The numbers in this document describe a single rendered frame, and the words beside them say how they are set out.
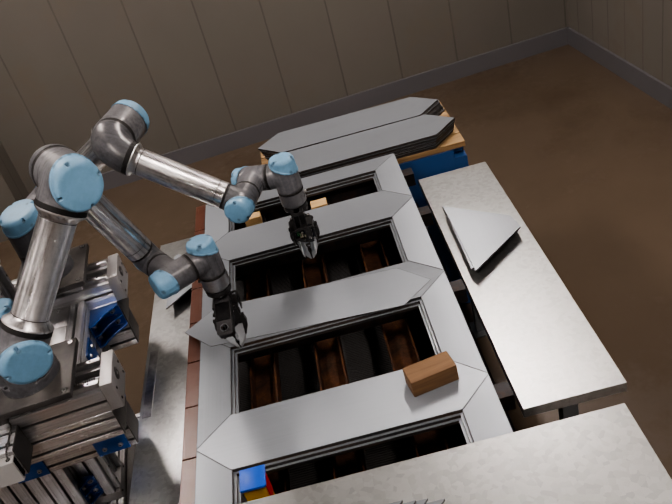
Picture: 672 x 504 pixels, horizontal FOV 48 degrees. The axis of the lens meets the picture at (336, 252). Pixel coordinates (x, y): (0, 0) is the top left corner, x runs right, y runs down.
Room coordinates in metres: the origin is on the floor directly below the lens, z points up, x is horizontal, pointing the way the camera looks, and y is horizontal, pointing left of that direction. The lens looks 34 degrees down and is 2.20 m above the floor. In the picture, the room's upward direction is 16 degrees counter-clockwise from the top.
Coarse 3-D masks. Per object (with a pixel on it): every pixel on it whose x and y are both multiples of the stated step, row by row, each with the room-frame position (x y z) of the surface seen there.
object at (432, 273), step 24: (312, 192) 2.45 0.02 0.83; (336, 240) 2.11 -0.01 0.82; (240, 264) 2.12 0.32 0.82; (408, 264) 1.84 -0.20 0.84; (384, 312) 1.67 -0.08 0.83; (264, 336) 1.70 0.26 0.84; (288, 336) 1.68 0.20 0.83; (312, 336) 1.67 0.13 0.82; (432, 336) 1.51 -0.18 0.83; (384, 432) 1.24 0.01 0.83; (408, 432) 1.22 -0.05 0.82; (288, 456) 1.24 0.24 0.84; (312, 456) 1.23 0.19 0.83
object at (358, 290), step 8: (344, 280) 1.85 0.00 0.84; (352, 280) 1.84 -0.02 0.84; (360, 280) 1.83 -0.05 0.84; (368, 280) 1.81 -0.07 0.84; (352, 288) 1.80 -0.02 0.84; (360, 288) 1.79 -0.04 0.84; (368, 288) 1.78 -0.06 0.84; (352, 296) 1.76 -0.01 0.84; (360, 296) 1.75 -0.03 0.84; (368, 296) 1.74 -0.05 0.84; (352, 304) 1.72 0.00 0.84; (360, 304) 1.71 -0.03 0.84; (368, 304) 1.70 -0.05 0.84; (352, 312) 1.69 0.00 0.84; (360, 312) 1.68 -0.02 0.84; (368, 312) 1.67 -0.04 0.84
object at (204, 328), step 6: (210, 312) 1.88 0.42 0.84; (204, 318) 1.86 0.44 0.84; (210, 318) 1.85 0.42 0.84; (198, 324) 1.84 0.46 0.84; (204, 324) 1.83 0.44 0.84; (210, 324) 1.82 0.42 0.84; (198, 330) 1.81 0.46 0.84; (204, 330) 1.80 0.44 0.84; (210, 330) 1.79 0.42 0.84; (198, 336) 1.78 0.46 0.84; (204, 336) 1.77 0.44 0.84; (210, 336) 1.76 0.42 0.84; (204, 342) 1.75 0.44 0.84; (210, 342) 1.74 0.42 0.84
